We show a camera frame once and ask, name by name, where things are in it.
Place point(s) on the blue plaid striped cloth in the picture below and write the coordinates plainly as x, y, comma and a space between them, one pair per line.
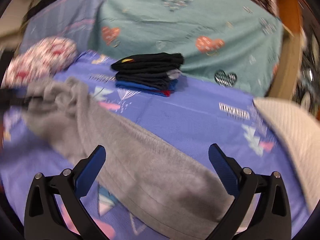
73, 19

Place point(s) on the grey folded garment in stack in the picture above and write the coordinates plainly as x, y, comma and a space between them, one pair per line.
173, 74

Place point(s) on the blue folded garment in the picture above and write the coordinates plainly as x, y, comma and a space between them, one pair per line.
145, 88

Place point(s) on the white quilted pillow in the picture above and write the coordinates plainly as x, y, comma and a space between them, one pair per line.
298, 131

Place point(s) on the purple printed bed sheet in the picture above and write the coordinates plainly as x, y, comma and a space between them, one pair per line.
196, 115

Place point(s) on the grey sweatpants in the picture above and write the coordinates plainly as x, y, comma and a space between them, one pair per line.
166, 189

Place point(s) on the red folded garment bottom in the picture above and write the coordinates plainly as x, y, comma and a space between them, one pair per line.
165, 93

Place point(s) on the red white floral pillow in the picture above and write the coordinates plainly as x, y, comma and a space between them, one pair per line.
44, 59

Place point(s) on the wooden bed headboard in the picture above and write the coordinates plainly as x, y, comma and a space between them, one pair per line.
285, 80

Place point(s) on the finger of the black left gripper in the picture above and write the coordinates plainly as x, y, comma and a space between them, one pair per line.
16, 97

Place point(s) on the teal heart print blanket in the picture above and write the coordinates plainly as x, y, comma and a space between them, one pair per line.
221, 40

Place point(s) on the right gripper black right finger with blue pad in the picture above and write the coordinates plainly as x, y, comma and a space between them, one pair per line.
260, 209

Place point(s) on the black folded garment yellow logo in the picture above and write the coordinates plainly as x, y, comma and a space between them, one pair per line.
142, 61

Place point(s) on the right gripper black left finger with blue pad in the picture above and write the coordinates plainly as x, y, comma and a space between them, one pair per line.
43, 218

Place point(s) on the dark navy folded garment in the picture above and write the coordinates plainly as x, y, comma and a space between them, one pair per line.
157, 79

